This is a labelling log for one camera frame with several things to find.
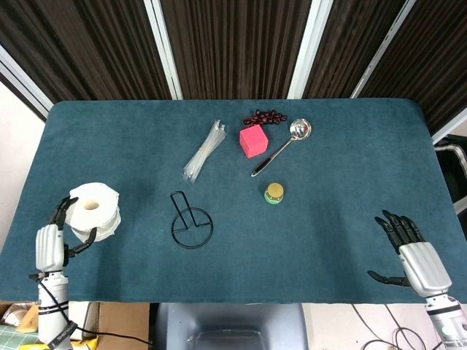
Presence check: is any thin floor cable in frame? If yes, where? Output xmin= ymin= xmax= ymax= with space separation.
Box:
xmin=351 ymin=303 xmax=441 ymax=350

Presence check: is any bundle of clear straws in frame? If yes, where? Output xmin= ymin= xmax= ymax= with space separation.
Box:
xmin=182 ymin=119 xmax=228 ymax=183

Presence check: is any white toilet paper roll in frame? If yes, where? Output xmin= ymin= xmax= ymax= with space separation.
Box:
xmin=68 ymin=182 xmax=122 ymax=244

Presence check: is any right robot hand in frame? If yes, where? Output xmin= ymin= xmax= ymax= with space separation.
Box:
xmin=366 ymin=209 xmax=454 ymax=299

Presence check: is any metal ladle black handle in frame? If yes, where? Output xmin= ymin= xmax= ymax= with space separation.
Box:
xmin=250 ymin=117 xmax=313 ymax=179

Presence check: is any black wire roll holder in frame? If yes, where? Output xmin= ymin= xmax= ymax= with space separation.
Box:
xmin=169 ymin=190 xmax=214 ymax=250

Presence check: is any black case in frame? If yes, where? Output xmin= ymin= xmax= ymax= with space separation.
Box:
xmin=434 ymin=133 xmax=467 ymax=217

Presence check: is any grey plastic bin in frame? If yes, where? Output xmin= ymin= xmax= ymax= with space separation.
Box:
xmin=152 ymin=302 xmax=312 ymax=350

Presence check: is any brown cardboard box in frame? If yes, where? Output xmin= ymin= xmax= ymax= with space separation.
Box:
xmin=68 ymin=301 xmax=151 ymax=350

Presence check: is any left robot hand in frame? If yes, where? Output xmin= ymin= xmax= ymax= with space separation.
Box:
xmin=34 ymin=196 xmax=99 ymax=273

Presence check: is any white partition frame post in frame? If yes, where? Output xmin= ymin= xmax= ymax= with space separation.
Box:
xmin=350 ymin=0 xmax=417 ymax=99
xmin=142 ymin=0 xmax=184 ymax=101
xmin=287 ymin=0 xmax=334 ymax=100
xmin=0 ymin=44 xmax=55 ymax=120
xmin=431 ymin=108 xmax=467 ymax=145

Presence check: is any green bottle gold cap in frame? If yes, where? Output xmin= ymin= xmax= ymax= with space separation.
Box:
xmin=263 ymin=182 xmax=287 ymax=206

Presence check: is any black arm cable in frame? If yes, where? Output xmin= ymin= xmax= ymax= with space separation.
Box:
xmin=67 ymin=319 xmax=153 ymax=348

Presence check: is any wooden block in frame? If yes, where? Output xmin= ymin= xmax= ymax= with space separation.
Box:
xmin=15 ymin=303 xmax=41 ymax=333

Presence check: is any pink foam cube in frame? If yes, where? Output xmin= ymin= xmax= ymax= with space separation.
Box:
xmin=239 ymin=124 xmax=270 ymax=160

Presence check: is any yellow plastic bag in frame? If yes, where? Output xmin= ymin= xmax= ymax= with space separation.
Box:
xmin=10 ymin=335 xmax=100 ymax=350

